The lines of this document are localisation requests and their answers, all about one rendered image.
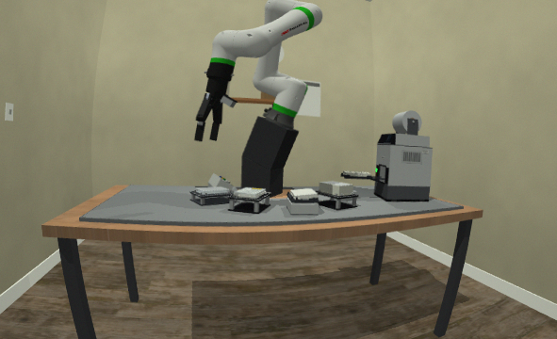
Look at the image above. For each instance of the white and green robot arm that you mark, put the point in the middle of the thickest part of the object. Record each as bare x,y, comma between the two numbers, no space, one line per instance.
297,17

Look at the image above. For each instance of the grey button panel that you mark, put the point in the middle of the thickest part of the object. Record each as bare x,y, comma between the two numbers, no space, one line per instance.
218,181

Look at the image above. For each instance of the white roll of film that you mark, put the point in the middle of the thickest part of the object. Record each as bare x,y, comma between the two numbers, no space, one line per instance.
399,121

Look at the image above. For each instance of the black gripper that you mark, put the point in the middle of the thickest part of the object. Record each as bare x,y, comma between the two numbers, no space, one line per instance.
216,86

